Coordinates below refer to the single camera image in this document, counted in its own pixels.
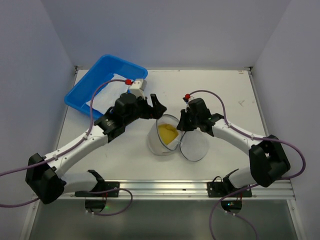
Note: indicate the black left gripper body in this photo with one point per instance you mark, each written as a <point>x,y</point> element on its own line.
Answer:
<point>146,108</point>

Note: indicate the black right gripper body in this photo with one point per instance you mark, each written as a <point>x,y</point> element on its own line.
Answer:
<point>188,120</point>

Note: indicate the yellow bra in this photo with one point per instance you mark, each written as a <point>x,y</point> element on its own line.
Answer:
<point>167,133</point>

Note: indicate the white bra pad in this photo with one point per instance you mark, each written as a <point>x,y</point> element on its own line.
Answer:
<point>107,96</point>

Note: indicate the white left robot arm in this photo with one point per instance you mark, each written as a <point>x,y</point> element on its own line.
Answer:
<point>47,175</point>

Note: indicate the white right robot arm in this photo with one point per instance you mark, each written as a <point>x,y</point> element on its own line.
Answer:
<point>267,159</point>

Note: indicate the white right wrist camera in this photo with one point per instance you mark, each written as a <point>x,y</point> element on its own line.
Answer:
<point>186,99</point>

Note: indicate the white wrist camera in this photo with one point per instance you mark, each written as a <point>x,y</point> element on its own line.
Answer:
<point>137,87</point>
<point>186,99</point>

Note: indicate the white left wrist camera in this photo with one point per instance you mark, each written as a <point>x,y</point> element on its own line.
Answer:
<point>137,87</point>

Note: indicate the aluminium front rail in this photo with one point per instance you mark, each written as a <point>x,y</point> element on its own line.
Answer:
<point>200,189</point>

